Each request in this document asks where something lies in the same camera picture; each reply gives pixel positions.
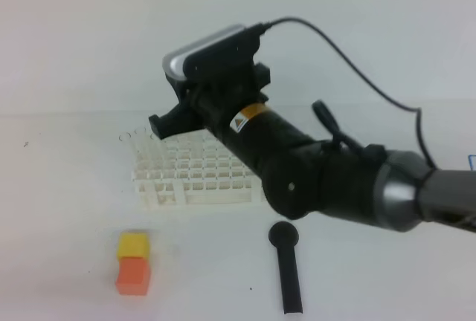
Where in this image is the yellow cube block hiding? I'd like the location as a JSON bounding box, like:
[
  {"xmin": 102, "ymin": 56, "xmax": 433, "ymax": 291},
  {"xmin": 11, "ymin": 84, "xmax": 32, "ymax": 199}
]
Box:
[{"xmin": 117, "ymin": 232, "xmax": 150, "ymax": 260}]

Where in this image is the black cable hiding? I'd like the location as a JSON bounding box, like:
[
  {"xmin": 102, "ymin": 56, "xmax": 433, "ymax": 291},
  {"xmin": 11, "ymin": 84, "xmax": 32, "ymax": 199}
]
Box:
[{"xmin": 247, "ymin": 18, "xmax": 438, "ymax": 169}]

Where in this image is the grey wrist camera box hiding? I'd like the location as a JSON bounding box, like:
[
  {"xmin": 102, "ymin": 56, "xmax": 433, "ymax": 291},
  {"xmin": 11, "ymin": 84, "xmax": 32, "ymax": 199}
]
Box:
[{"xmin": 161, "ymin": 24, "xmax": 247, "ymax": 80}]

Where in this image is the orange cube block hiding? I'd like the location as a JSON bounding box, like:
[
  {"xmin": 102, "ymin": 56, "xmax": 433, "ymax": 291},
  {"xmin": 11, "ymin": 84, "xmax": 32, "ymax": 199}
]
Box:
[{"xmin": 115, "ymin": 257, "xmax": 151, "ymax": 296}]

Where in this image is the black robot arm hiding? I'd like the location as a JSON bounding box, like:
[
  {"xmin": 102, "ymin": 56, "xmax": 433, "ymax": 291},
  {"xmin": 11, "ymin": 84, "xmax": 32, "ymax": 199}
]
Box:
[{"xmin": 149, "ymin": 33, "xmax": 475, "ymax": 231}]

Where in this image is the black plastic spoon scoop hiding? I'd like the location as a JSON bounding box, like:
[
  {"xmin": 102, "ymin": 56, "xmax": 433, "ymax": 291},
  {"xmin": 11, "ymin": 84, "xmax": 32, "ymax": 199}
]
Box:
[{"xmin": 268, "ymin": 221, "xmax": 303, "ymax": 314}]

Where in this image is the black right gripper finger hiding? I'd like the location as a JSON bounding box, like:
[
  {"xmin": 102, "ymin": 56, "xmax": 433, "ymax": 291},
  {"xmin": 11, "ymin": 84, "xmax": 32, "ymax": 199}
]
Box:
[{"xmin": 148, "ymin": 100, "xmax": 203, "ymax": 139}]

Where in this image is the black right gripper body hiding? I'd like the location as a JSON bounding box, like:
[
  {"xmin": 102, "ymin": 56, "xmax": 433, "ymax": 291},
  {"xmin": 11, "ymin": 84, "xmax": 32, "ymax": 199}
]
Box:
[{"xmin": 163, "ymin": 34, "xmax": 270, "ymax": 131}]

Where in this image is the white plastic test tube rack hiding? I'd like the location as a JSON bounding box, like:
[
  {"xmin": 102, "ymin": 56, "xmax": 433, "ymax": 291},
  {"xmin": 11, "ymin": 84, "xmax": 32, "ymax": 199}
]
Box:
[{"xmin": 132, "ymin": 129, "xmax": 266, "ymax": 210}]

